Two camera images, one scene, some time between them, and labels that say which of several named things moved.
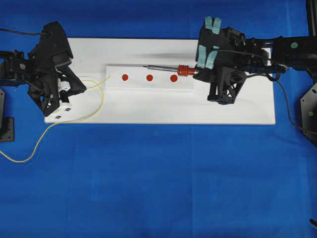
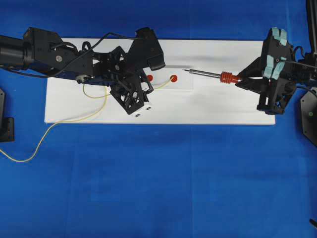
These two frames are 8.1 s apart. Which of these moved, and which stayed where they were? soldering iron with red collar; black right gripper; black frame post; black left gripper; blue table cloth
Moved: soldering iron with red collar; black left gripper; black right gripper
Stayed: blue table cloth; black frame post
